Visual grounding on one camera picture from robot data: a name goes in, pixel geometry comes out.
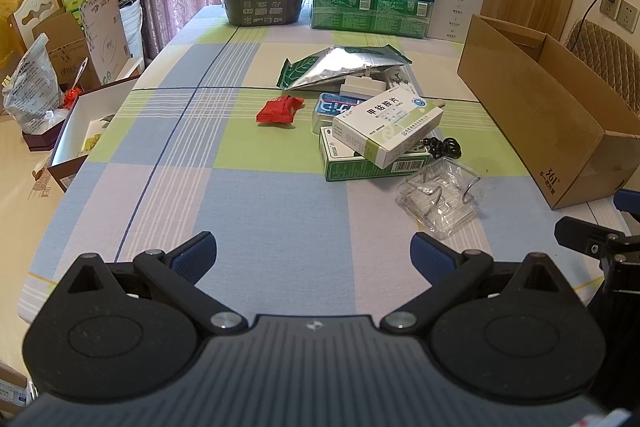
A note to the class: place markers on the open white gift box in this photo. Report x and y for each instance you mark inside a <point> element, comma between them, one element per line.
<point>88,119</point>

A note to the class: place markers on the red wrapper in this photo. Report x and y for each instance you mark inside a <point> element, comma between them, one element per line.
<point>281,110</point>

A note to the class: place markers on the white printed plastic bag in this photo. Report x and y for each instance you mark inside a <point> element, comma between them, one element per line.
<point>32,95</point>

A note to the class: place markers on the white paper shopping bag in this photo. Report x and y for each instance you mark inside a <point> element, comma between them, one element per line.
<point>105,36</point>

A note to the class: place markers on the green white spray box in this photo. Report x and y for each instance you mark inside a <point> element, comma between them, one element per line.
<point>341,163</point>

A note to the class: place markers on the white carton box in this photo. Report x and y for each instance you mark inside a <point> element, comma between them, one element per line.
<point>450,19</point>

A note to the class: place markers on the silver green foil pouch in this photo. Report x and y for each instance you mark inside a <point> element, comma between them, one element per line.
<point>338,62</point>

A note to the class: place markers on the quilted tan chair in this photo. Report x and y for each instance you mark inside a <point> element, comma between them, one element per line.
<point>610,57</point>

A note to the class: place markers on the white green medicine box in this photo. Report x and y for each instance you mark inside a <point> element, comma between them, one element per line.
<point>386,126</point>

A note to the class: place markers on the blue label clear plastic box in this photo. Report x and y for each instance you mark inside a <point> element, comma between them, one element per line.
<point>328,106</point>

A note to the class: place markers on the checked tablecloth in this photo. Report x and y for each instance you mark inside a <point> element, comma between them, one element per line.
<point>184,154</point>

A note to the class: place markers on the large brown cardboard box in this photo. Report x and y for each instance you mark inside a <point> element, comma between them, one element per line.
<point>578,139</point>

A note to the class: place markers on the brown cardboard box floor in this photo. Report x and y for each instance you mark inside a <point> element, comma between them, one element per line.
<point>68,49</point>

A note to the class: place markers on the green shrink-wrapped pack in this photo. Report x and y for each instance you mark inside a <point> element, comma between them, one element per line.
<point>403,18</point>

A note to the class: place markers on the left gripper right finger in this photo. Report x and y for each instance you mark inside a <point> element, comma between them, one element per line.
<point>451,275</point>

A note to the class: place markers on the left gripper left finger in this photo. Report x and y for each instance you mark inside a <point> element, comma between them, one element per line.
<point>172,278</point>

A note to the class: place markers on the wall power socket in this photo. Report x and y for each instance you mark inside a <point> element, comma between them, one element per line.
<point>624,13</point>

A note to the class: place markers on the clear plastic clip holder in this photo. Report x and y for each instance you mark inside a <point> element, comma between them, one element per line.
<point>440,197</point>

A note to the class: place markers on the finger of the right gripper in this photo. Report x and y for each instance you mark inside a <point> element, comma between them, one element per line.
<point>588,239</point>
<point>627,200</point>

